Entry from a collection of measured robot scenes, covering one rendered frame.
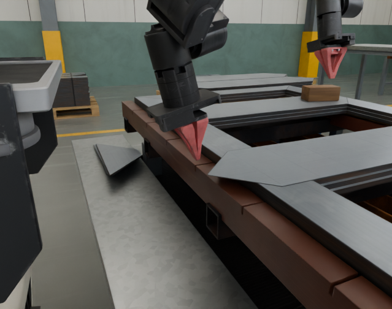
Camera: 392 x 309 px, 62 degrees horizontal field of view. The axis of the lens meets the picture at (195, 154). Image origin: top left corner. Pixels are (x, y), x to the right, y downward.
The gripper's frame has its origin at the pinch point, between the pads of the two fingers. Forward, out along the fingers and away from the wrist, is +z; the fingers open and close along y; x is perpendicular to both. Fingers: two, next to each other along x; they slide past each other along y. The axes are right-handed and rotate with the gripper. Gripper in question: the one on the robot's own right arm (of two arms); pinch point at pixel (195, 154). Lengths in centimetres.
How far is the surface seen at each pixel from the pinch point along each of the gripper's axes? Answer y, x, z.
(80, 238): 40, -122, 80
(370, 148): -38.2, -0.2, 13.9
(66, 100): 27, -423, 56
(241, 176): -6.3, 2.1, 6.0
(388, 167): -33.7, 7.5, 13.7
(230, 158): -8.6, -6.0, 6.5
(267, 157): -15.1, -3.6, 8.1
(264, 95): -58, -70, 20
